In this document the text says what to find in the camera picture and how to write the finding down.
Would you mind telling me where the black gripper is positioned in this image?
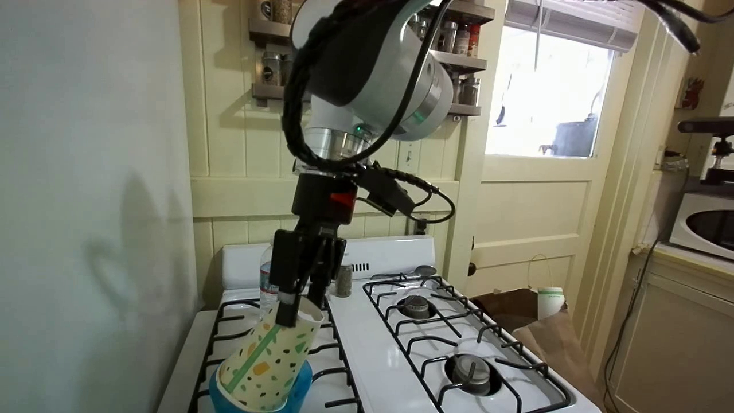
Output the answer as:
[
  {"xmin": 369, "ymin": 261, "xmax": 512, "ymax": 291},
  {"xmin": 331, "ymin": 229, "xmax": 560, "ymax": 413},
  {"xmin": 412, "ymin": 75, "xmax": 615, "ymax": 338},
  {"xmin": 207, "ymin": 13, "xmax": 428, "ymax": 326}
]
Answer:
[{"xmin": 271, "ymin": 161, "xmax": 355, "ymax": 327}]

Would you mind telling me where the patterned paper cup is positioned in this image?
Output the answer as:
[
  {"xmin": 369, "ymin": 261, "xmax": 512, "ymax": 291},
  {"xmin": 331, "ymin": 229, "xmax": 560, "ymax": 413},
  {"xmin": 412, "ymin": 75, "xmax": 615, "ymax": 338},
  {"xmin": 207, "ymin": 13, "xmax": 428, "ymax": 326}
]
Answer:
[{"xmin": 212, "ymin": 299, "xmax": 323, "ymax": 413}]

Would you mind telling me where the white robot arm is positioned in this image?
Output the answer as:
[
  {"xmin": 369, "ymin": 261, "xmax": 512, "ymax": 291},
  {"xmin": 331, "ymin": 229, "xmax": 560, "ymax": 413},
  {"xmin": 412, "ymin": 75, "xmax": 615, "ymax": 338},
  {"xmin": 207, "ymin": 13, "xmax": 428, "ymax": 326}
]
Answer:
[{"xmin": 271, "ymin": 0, "xmax": 454, "ymax": 327}]

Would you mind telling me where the clear water bottle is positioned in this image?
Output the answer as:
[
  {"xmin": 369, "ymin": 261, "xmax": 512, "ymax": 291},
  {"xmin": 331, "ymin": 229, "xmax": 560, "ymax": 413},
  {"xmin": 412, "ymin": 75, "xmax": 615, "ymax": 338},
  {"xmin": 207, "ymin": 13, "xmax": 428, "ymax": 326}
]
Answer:
[{"xmin": 259, "ymin": 261, "xmax": 277, "ymax": 300}]

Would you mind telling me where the small grey shaker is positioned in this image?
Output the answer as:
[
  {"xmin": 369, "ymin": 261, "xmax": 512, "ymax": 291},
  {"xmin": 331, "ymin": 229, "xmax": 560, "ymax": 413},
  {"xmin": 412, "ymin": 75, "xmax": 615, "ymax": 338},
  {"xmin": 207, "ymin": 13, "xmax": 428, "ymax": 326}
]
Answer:
[{"xmin": 334, "ymin": 267, "xmax": 353, "ymax": 299}]

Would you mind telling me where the white gas stove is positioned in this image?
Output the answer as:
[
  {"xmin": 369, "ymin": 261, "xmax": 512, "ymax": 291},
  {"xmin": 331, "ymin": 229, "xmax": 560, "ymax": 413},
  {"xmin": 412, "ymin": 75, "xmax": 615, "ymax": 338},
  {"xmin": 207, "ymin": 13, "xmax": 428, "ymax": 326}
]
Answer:
[{"xmin": 158, "ymin": 236, "xmax": 598, "ymax": 413}]

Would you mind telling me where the blue bowl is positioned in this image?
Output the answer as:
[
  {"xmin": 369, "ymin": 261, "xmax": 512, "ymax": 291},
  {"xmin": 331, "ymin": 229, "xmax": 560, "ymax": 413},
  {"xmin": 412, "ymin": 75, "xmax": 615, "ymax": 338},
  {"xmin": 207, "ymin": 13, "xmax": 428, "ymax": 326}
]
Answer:
[{"xmin": 208, "ymin": 362, "xmax": 312, "ymax": 413}]

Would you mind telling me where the right black burner grate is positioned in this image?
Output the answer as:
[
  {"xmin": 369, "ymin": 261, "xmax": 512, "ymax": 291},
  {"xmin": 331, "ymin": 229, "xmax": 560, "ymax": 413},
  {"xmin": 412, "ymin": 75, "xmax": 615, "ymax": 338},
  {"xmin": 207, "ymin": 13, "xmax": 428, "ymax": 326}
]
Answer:
[{"xmin": 362, "ymin": 272, "xmax": 579, "ymax": 413}]

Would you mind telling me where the white refrigerator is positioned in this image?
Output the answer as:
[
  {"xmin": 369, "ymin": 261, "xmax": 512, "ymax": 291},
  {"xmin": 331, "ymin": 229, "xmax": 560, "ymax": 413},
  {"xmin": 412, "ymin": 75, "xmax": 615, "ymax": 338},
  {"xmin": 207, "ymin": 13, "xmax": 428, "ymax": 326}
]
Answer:
[{"xmin": 0, "ymin": 0, "xmax": 198, "ymax": 413}]

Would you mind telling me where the white door with window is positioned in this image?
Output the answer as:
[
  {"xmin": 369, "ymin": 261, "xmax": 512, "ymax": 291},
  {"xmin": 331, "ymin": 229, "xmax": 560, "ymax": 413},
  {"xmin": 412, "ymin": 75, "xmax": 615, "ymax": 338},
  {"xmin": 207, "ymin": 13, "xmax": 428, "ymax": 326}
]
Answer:
[{"xmin": 448, "ymin": 0, "xmax": 642, "ymax": 295}]

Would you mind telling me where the white microwave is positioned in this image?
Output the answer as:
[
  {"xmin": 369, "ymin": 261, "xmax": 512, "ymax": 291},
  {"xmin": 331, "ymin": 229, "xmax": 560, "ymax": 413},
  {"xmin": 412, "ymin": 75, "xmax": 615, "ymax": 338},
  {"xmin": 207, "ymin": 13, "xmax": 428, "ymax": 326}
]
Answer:
[{"xmin": 669, "ymin": 193, "xmax": 734, "ymax": 261}]

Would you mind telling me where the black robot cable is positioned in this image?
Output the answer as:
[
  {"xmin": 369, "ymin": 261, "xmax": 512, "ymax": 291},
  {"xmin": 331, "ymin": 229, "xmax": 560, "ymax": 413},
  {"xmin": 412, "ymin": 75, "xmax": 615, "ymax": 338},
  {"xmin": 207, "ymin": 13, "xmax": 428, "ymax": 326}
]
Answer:
[{"xmin": 279, "ymin": 0, "xmax": 459, "ymax": 228}]

